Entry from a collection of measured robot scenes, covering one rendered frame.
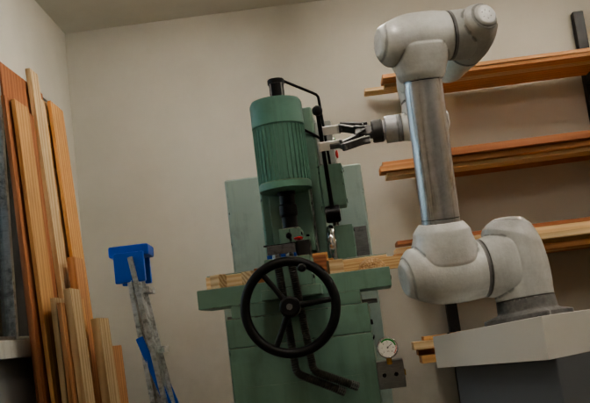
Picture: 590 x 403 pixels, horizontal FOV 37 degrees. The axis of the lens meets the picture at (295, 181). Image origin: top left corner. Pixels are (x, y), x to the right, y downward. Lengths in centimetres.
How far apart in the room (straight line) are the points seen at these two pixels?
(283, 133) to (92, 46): 288
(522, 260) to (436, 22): 65
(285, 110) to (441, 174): 78
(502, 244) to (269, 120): 94
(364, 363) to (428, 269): 56
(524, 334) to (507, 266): 21
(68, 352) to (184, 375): 143
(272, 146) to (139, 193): 254
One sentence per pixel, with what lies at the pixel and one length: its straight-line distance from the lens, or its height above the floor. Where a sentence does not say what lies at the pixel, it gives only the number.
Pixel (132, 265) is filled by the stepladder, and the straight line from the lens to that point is 360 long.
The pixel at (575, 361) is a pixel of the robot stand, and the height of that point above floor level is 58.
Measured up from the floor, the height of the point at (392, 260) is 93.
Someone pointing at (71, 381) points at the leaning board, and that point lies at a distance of 395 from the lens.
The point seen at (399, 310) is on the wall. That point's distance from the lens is 521.
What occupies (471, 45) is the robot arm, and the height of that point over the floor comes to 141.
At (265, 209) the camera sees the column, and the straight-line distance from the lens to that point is 314.
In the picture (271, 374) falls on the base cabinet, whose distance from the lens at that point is 277.
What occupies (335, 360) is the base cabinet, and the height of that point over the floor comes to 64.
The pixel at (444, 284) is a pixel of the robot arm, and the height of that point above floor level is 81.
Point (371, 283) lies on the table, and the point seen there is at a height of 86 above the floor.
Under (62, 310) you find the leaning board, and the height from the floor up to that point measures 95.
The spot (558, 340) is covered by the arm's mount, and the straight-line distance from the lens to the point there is 227.
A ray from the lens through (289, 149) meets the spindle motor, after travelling 290.
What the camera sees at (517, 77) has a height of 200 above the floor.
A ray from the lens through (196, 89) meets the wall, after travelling 544.
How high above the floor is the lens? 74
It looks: 10 degrees up
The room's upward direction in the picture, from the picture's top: 7 degrees counter-clockwise
